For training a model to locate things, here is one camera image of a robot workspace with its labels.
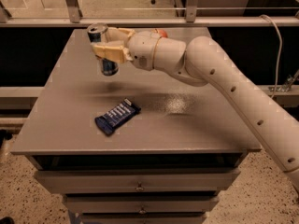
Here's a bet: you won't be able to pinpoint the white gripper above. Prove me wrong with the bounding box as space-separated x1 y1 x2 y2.
92 27 161 71

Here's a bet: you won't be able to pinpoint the silver blue redbull can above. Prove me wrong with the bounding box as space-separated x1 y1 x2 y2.
87 23 119 77

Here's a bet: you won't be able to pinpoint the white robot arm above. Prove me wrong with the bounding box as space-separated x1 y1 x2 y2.
88 24 299 189

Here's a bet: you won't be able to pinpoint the red apple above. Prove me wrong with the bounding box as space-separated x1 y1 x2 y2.
153 29 168 38

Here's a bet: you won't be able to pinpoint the dark blue snack bar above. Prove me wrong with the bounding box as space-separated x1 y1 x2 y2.
94 98 141 136

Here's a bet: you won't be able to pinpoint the grey drawer cabinet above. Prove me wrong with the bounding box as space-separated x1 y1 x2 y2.
9 27 263 224

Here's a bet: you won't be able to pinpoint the metal railing with glass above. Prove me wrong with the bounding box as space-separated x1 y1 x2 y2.
0 0 299 27

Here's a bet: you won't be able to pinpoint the top grey drawer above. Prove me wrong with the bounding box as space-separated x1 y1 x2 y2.
35 168 240 194

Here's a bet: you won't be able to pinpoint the grey drawer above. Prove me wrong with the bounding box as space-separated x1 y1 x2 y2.
64 195 219 214
35 168 240 194
81 213 206 224

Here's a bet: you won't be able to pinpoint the middle grey drawer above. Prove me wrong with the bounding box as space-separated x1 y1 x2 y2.
64 195 219 214

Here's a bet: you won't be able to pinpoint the bottom grey drawer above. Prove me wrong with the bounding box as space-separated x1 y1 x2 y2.
81 213 206 224

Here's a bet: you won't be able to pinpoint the white cable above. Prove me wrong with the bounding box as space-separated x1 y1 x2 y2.
259 14 284 100

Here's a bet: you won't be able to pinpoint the metal floor bracket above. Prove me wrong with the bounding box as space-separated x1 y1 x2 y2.
268 69 299 92

